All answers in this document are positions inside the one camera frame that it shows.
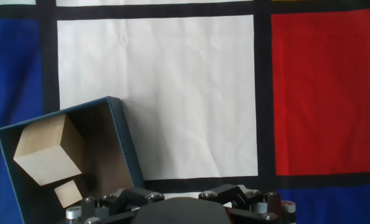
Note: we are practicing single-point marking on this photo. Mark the Mondrian pattern cloth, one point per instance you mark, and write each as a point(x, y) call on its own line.
point(187, 93)

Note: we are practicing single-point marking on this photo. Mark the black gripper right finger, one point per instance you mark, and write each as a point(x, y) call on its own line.
point(234, 194)

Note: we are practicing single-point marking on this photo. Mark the dark blue gift box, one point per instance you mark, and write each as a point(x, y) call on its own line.
point(110, 155)

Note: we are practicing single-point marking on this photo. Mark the large wooden cube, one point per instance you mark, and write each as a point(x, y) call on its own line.
point(44, 155)

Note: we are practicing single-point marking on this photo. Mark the small wooden cube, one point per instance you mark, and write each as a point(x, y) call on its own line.
point(68, 193)

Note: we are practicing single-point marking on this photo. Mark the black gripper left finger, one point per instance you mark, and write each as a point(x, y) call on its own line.
point(122, 199)

